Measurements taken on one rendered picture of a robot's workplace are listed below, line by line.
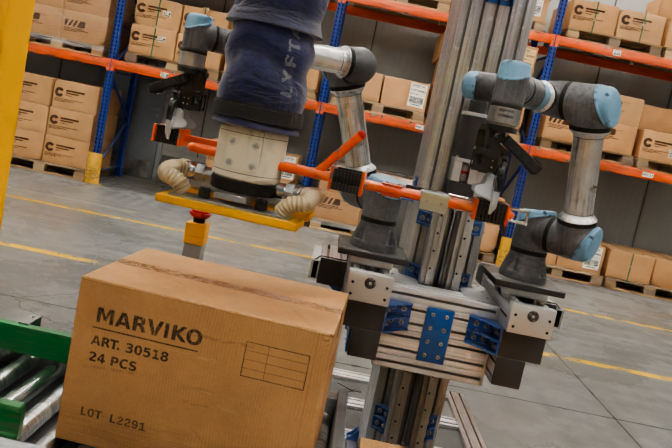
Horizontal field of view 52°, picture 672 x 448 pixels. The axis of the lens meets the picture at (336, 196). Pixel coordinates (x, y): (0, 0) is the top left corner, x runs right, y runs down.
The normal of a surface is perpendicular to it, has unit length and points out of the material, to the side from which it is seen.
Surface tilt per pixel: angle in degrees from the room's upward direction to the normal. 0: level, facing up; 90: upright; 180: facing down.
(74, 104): 92
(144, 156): 90
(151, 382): 90
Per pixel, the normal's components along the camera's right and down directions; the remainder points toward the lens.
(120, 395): -0.10, 0.09
